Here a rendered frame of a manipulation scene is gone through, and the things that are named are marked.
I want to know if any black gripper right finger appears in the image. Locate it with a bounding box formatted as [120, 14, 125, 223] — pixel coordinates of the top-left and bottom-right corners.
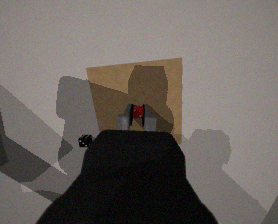
[142, 104, 157, 131]

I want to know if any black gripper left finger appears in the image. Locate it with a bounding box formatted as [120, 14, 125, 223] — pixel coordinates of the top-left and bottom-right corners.
[117, 104, 133, 130]

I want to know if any tan flat mat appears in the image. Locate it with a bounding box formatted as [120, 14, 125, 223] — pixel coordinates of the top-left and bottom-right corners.
[86, 58, 182, 144]

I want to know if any red die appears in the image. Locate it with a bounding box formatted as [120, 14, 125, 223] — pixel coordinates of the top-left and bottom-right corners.
[133, 105, 143, 118]

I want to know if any black die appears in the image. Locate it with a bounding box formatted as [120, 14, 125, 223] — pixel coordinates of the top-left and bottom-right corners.
[78, 135, 92, 147]

